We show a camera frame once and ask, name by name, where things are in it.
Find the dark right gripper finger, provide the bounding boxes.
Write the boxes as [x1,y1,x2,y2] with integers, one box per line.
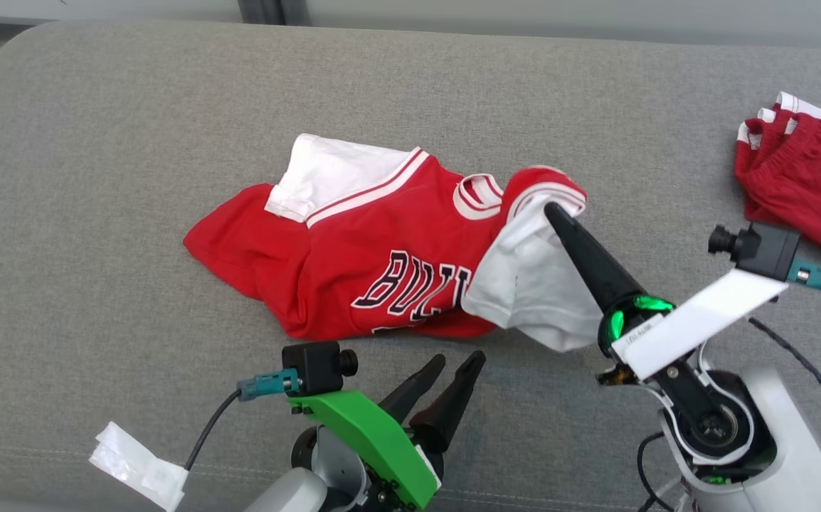
[543,202,647,315]

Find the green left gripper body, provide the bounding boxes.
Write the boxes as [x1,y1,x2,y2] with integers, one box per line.
[288,390,443,511]

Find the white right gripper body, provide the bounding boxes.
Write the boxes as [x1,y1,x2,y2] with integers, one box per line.
[598,269,788,381]

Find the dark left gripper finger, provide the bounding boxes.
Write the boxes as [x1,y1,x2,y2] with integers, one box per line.
[409,350,487,456]
[378,353,447,427]

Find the red Bulls jersey white sleeves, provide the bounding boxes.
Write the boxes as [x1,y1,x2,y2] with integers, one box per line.
[183,133,603,353]

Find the red shorts with white stripes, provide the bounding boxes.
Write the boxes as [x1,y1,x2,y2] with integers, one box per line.
[733,91,821,279]

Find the grey fabric sofa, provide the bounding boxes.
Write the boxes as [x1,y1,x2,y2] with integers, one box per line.
[0,20,821,512]

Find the black cable with teal plug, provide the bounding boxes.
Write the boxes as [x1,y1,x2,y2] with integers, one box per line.
[183,368,302,471]
[748,260,821,463]

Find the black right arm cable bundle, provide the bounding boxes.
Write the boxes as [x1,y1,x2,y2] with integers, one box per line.
[637,432,696,512]

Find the long white cable tag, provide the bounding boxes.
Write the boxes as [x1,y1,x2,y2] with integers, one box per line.
[89,421,189,511]

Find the dark grey window frame post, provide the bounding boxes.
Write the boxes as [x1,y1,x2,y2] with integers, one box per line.
[238,0,308,26]

